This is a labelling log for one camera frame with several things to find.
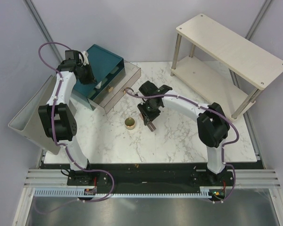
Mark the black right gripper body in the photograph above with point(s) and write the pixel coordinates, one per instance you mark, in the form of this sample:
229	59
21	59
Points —
149	111

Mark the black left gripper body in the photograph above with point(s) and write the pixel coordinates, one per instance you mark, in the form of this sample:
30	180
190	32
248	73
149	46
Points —
87	77

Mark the foundation bottle grey cap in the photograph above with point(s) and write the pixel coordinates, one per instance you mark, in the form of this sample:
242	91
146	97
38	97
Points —
150	125

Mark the gold round jar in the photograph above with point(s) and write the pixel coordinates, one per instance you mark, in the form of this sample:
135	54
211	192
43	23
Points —
130	123

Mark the mint green tube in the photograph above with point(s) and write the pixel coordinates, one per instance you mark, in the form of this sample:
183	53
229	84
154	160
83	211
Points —
98	86

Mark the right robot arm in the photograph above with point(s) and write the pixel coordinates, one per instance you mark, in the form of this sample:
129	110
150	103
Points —
212	127

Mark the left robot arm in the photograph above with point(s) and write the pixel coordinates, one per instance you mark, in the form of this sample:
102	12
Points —
58	122

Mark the teal drawer organizer box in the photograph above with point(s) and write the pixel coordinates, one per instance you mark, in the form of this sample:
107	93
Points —
102	63

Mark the grey metal tray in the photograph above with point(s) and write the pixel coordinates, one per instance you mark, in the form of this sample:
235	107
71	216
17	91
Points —
28	123

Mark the white two-tier shelf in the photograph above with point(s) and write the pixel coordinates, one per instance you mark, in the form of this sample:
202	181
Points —
247	60

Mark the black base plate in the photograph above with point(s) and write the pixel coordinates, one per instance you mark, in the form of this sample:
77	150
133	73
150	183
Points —
192	174

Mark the light blue cable duct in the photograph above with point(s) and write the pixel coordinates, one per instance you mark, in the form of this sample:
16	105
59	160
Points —
93	193

